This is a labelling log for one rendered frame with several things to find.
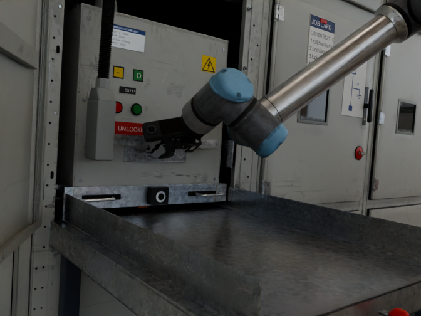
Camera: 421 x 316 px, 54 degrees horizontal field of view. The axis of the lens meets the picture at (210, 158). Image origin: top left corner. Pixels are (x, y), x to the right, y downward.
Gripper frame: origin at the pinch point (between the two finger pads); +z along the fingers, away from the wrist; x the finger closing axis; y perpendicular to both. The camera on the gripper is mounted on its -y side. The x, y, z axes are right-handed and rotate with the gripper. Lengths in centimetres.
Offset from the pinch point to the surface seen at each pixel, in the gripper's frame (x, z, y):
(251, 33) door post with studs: 35, -19, 35
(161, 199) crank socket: -10.8, 7.6, 5.1
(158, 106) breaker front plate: 14.3, -2.4, 4.5
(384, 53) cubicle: 41, -25, 113
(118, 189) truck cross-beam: -7.0, 8.5, -7.5
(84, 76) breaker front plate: 19.3, -5.3, -18.1
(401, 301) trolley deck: -51, -48, 12
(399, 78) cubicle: 33, -20, 128
